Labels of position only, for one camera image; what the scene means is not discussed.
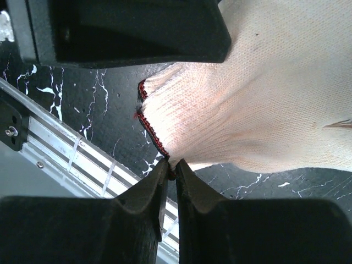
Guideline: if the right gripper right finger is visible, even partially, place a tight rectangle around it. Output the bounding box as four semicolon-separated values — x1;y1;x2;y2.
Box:
176;161;351;263

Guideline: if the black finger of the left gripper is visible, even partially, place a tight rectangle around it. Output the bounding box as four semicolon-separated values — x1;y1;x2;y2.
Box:
5;1;231;69

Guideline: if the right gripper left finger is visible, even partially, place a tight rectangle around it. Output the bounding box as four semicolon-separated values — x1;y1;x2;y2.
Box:
1;159;168;263

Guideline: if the cream leather glove front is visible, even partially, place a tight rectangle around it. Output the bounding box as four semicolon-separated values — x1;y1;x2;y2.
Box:
137;1;351;173

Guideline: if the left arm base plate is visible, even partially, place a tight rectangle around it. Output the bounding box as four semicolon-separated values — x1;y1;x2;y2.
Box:
1;96;29;152

